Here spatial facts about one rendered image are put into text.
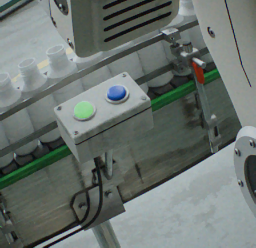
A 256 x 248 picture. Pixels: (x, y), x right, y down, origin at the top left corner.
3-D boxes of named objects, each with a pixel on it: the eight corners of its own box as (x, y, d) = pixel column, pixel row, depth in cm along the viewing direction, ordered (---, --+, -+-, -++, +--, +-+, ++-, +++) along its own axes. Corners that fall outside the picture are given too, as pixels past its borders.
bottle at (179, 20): (204, 68, 138) (183, -1, 130) (181, 81, 136) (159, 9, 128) (188, 60, 143) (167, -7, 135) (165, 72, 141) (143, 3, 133)
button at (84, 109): (87, 103, 115) (86, 97, 114) (96, 115, 113) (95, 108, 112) (72, 111, 114) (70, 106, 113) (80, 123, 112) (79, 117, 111)
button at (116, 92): (120, 87, 117) (119, 80, 116) (130, 98, 115) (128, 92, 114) (104, 95, 116) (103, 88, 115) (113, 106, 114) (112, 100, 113)
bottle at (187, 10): (206, 68, 138) (184, -2, 130) (187, 61, 143) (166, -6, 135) (224, 56, 141) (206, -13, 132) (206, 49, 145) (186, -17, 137)
